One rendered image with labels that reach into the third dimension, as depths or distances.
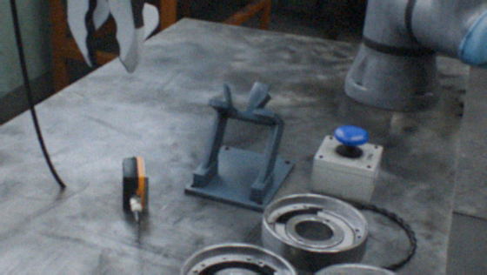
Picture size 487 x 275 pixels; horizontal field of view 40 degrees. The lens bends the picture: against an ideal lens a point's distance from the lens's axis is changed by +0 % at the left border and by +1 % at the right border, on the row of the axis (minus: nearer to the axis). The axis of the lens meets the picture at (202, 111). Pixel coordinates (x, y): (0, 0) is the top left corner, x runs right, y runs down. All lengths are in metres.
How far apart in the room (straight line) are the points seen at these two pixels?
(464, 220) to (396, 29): 1.47
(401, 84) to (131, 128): 0.42
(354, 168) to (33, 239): 0.37
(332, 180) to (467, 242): 1.56
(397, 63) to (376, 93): 0.06
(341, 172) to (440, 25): 0.29
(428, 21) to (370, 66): 0.14
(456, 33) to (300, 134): 0.25
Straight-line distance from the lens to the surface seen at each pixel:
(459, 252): 2.29
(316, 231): 0.72
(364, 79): 1.11
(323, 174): 0.81
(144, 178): 0.75
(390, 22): 1.07
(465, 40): 0.96
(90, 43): 0.71
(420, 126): 1.05
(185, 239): 0.72
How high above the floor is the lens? 1.21
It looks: 24 degrees down
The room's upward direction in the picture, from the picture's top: 3 degrees clockwise
